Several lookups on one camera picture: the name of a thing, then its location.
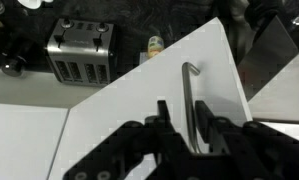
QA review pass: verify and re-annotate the four-slot toaster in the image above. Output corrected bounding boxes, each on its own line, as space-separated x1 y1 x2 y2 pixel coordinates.
43 17 118 88

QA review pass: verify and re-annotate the round metal knob object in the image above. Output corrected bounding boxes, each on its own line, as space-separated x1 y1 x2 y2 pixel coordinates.
0 58 26 78

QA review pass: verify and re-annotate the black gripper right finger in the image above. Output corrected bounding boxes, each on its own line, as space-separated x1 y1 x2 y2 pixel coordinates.
194 100 299 180

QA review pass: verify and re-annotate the silver cabinet door handle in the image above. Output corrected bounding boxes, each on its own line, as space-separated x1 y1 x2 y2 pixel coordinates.
181 61 203 155

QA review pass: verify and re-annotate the white cabinet door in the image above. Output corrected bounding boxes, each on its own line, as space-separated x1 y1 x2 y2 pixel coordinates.
0 101 70 180
260 120 299 145
47 16 254 180

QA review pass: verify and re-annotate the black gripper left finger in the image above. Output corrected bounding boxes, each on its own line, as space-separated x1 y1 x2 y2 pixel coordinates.
62 99 192 180

